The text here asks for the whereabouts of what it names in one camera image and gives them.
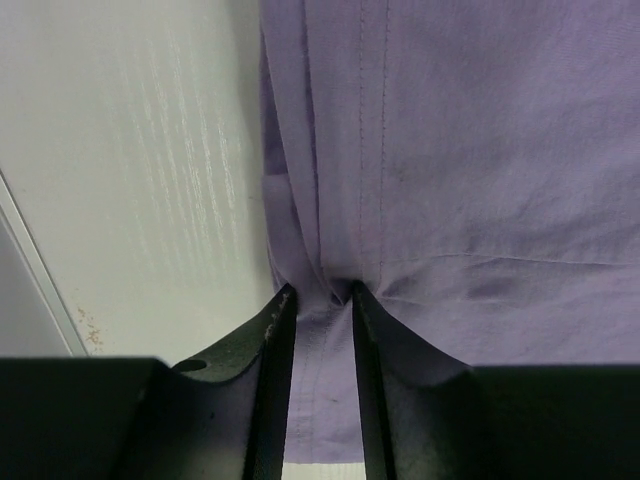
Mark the purple t-shirt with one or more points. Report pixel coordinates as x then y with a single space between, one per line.
474 163

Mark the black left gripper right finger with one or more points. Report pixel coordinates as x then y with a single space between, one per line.
427 415

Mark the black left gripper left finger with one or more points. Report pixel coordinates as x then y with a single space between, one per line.
219 414

